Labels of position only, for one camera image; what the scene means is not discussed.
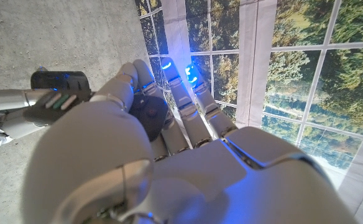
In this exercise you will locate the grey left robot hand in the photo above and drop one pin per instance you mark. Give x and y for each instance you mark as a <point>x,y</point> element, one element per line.
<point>107,149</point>

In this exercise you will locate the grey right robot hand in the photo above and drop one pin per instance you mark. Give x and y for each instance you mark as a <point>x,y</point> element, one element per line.
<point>4,98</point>

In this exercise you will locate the black TV remote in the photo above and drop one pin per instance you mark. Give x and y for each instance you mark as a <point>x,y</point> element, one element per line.
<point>150,113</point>

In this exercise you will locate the black battery cover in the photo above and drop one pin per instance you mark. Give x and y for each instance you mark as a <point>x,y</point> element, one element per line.
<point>60,80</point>

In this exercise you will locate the printed window backdrop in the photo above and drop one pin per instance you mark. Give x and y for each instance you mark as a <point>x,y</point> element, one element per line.
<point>293,77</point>

